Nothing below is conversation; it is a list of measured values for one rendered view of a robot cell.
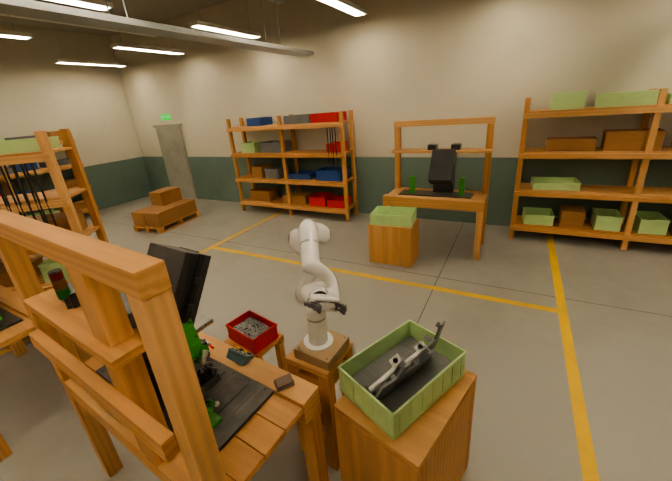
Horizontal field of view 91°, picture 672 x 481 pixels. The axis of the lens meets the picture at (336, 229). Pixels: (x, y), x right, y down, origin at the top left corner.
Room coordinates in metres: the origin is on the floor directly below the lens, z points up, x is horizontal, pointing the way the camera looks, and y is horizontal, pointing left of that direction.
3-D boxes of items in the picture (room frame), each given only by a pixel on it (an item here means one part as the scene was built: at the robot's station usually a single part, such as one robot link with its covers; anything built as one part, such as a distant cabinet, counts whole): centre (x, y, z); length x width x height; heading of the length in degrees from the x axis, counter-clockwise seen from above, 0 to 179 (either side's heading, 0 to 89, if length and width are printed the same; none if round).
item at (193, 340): (1.51, 0.88, 1.17); 0.13 x 0.12 x 0.20; 56
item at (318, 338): (1.71, 0.17, 1.01); 0.19 x 0.19 x 0.18
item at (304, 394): (1.73, 0.82, 0.82); 1.50 x 0.14 x 0.15; 56
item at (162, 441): (1.19, 1.19, 1.23); 1.30 x 0.05 x 0.09; 56
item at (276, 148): (7.45, 0.91, 1.10); 3.01 x 0.55 x 2.20; 60
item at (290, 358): (1.71, 0.17, 0.83); 0.32 x 0.32 x 0.04; 57
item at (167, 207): (7.41, 3.92, 0.37); 1.20 x 0.80 x 0.74; 158
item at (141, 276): (1.25, 1.15, 1.89); 1.50 x 0.09 x 0.09; 56
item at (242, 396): (1.50, 0.98, 0.89); 1.10 x 0.42 x 0.02; 56
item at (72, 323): (1.28, 1.12, 1.52); 0.90 x 0.25 x 0.04; 56
